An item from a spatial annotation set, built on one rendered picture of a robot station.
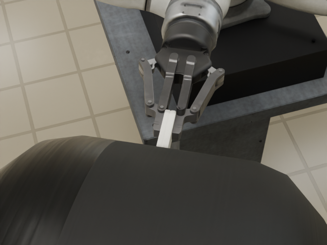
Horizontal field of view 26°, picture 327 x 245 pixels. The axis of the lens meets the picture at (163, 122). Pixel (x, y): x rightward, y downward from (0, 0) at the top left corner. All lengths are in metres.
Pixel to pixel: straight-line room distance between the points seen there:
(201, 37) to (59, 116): 1.38
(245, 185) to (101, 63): 1.96
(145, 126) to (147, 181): 0.99
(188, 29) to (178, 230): 0.58
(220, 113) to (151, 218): 1.07
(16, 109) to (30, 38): 0.31
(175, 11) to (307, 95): 0.62
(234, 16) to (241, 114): 0.22
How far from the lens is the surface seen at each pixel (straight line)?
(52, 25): 2.65
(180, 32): 1.05
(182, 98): 0.98
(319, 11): 1.47
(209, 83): 1.00
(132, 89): 1.61
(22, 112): 2.41
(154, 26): 1.63
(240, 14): 1.58
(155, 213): 0.52
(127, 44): 1.69
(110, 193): 0.54
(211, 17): 1.08
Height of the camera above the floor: 1.92
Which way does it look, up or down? 55 degrees down
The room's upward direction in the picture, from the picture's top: straight up
